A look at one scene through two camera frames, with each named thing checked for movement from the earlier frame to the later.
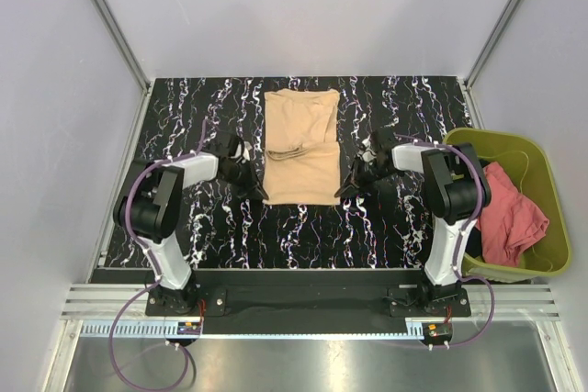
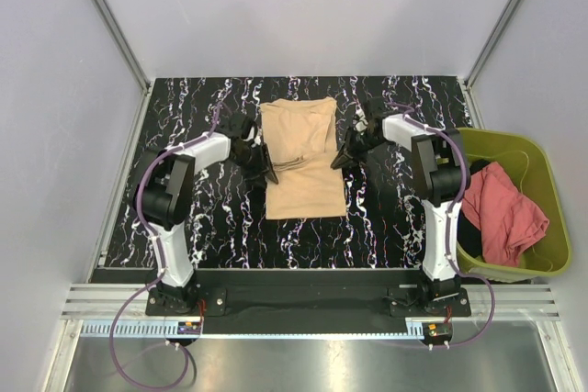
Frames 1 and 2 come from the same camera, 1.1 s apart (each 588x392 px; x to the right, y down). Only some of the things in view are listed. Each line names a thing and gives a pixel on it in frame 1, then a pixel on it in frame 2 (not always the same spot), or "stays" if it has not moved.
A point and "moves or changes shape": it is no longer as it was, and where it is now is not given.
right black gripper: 355,181 → 347,154
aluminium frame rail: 121,310 stays
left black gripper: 254,184 → 263,168
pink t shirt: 511,222 stays
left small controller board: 188,328 stays
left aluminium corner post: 112,22 stays
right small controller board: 436,330 stays
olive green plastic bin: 529,163 stays
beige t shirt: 302,163 moves or changes shape
